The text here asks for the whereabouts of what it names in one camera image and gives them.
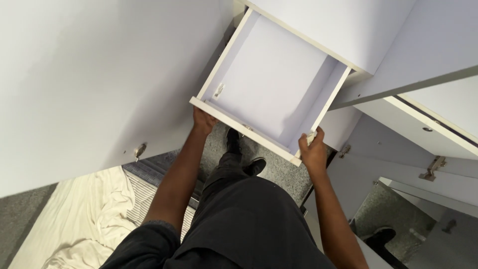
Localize person's left hand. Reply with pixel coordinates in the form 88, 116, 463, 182
192, 106, 220, 136

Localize person's right hand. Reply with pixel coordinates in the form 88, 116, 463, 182
298, 127, 328, 178

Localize white wooden drawer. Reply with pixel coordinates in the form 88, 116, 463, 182
189, 7, 352, 167

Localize white label sticker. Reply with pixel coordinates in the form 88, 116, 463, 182
212, 82, 226, 101

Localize person's black shoe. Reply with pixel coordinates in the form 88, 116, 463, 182
225, 128, 242, 155
243, 157, 267, 177

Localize striped mattress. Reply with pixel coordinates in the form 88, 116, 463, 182
122, 149, 205, 243

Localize person's black trousers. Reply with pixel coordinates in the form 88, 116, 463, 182
176, 151, 337, 269

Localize white wardrobe door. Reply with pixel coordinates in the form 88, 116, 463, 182
0, 0, 239, 199

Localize wardrobe mirror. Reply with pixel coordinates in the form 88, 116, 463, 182
349, 180, 478, 269

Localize person's black shirt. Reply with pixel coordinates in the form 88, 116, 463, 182
99, 220, 239, 269

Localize cream bed sheet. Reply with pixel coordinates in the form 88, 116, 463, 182
8, 166, 138, 269

